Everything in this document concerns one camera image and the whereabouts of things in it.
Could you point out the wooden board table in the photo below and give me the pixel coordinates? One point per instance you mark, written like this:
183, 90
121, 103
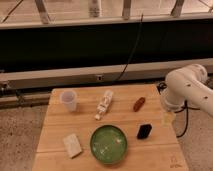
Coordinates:
130, 137

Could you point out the clear plastic cup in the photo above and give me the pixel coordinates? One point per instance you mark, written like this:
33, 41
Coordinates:
69, 99

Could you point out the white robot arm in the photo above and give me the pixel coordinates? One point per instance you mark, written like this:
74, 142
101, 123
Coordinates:
187, 84

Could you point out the black eraser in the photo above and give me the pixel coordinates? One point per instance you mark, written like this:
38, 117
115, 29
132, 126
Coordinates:
144, 131

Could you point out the brown oblong object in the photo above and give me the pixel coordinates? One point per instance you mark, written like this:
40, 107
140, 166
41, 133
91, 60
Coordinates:
138, 104

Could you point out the green bowl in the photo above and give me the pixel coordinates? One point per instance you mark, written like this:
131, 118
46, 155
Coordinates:
108, 144

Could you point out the white sponge block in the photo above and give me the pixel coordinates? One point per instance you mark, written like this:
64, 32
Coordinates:
72, 145

